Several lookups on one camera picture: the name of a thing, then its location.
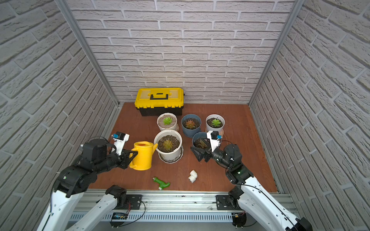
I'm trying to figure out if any yellow plastic watering can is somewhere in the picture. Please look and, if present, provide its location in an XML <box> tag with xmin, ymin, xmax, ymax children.
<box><xmin>132</xmin><ymin>141</ymin><xmax>158</xmax><ymax>171</ymax></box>

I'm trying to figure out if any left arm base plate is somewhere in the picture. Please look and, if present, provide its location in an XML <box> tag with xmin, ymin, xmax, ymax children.
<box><xmin>115</xmin><ymin>194</ymin><xmax>142</xmax><ymax>210</ymax></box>

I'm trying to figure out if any blue pot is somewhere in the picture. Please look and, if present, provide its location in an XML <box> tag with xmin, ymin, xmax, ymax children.
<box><xmin>192</xmin><ymin>132</ymin><xmax>210</xmax><ymax>149</ymax></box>
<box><xmin>181</xmin><ymin>114</ymin><xmax>201</xmax><ymax>138</ymax></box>

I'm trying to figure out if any aluminium frame corner post left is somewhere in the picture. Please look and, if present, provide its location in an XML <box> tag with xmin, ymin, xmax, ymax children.
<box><xmin>56</xmin><ymin>0</ymin><xmax>119</xmax><ymax>107</ymax></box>

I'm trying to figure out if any aluminium frame corner post right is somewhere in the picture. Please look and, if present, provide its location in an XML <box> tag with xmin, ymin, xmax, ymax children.
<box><xmin>248</xmin><ymin>0</ymin><xmax>305</xmax><ymax>106</ymax></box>

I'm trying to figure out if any blue pot front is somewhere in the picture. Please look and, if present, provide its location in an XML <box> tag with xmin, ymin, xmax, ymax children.
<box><xmin>192</xmin><ymin>132</ymin><xmax>210</xmax><ymax>149</ymax></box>

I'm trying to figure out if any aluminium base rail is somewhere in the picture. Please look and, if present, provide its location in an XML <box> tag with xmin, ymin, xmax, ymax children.
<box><xmin>69</xmin><ymin>190</ymin><xmax>298</xmax><ymax>223</ymax></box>

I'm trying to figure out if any small white faceted pot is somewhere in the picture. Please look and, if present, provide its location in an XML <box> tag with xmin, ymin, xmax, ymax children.
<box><xmin>157</xmin><ymin>113</ymin><xmax>179</xmax><ymax>131</ymax></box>

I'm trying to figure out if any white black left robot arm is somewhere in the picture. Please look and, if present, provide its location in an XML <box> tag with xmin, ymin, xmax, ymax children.
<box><xmin>37</xmin><ymin>139</ymin><xmax>138</xmax><ymax>231</ymax></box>

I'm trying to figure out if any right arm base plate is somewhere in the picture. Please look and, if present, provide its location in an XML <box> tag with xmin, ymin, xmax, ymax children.
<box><xmin>215</xmin><ymin>194</ymin><xmax>241</xmax><ymax>211</ymax></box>

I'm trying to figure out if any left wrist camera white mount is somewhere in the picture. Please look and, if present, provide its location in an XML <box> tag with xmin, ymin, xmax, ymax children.
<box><xmin>112</xmin><ymin>132</ymin><xmax>130</xmax><ymax>156</ymax></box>

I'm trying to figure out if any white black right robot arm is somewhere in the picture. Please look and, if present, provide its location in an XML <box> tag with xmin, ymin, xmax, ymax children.
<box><xmin>191</xmin><ymin>144</ymin><xmax>313</xmax><ymax>231</ymax></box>

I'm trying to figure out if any yellow black plastic toolbox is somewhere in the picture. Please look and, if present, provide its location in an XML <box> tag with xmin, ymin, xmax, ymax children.
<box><xmin>135</xmin><ymin>88</ymin><xmax>185</xmax><ymax>116</ymax></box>

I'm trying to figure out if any blue pot back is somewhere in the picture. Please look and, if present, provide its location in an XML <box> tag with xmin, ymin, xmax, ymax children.
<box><xmin>181</xmin><ymin>114</ymin><xmax>201</xmax><ymax>138</ymax></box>

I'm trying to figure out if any aluminium frame corner post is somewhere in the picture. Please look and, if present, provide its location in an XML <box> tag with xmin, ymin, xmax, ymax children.
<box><xmin>56</xmin><ymin>0</ymin><xmax>119</xmax><ymax>107</ymax></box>
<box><xmin>248</xmin><ymin>0</ymin><xmax>305</xmax><ymax>106</ymax></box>

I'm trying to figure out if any green spray nozzle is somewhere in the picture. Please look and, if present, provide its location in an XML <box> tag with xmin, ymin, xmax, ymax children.
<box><xmin>153</xmin><ymin>177</ymin><xmax>171</xmax><ymax>190</ymax></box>

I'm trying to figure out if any large white round pot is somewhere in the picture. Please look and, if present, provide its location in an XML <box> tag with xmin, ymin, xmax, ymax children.
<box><xmin>154</xmin><ymin>130</ymin><xmax>184</xmax><ymax>164</ymax></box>

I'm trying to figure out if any white PVC elbow fitting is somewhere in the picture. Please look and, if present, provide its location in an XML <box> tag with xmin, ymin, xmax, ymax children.
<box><xmin>188</xmin><ymin>170</ymin><xmax>198</xmax><ymax>183</ymax></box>

